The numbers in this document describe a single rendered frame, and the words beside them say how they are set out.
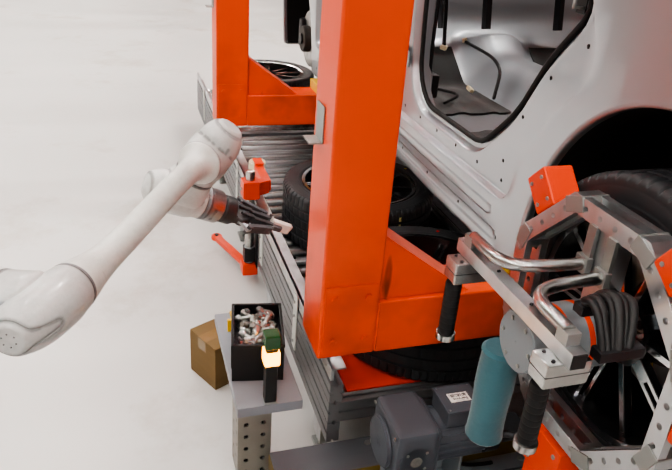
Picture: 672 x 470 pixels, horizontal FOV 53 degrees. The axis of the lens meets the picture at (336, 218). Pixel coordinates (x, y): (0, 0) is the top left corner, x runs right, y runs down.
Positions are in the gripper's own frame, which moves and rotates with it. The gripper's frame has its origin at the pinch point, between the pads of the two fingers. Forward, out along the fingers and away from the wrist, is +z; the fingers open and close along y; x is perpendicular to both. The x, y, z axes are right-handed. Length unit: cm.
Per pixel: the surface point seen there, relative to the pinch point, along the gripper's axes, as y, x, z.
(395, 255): 26.0, 20.8, 13.6
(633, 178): 54, 75, 16
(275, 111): -147, -37, 75
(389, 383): 31, -23, 49
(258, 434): 33, -51, 18
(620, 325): 81, 60, 1
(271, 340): 36.2, -7.0, -10.1
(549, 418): 75, 26, 32
